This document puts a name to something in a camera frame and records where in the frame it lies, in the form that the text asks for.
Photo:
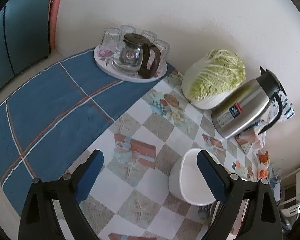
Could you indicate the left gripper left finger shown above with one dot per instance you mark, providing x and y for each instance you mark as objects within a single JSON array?
[{"x": 91, "y": 169}]

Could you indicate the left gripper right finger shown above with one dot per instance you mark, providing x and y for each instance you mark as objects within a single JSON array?
[{"x": 214, "y": 175}]

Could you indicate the small white bowl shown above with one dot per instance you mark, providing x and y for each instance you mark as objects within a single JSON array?
[{"x": 187, "y": 183}]

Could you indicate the near orange snack packet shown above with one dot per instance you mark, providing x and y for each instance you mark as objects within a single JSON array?
[{"x": 262, "y": 173}]

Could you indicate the orange snack packet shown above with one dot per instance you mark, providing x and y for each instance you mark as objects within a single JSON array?
[
  {"x": 262, "y": 173},
  {"x": 263, "y": 158}
]

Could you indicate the far orange snack packet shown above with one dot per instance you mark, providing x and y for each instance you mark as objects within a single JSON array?
[{"x": 263, "y": 158}]

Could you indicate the patterned checkered tablecloth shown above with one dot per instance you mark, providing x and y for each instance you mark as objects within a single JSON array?
[{"x": 54, "y": 121}]

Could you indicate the stainless steel thermos jug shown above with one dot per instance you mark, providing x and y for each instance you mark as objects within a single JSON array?
[{"x": 245, "y": 105}]

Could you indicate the napa cabbage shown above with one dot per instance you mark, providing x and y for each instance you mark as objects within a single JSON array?
[{"x": 211, "y": 79}]

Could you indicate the upturned glass far left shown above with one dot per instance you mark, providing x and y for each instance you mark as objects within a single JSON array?
[{"x": 110, "y": 39}]

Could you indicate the upturned drinking glass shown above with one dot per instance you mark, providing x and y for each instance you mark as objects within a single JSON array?
[{"x": 164, "y": 48}]

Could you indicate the upturned glass back left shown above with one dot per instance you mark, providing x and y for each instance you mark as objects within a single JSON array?
[{"x": 126, "y": 29}]

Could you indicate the upturned glass back right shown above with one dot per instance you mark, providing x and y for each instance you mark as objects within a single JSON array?
[{"x": 149, "y": 35}]

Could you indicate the glass teapot brown handle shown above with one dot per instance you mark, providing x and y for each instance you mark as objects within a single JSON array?
[{"x": 137, "y": 55}]

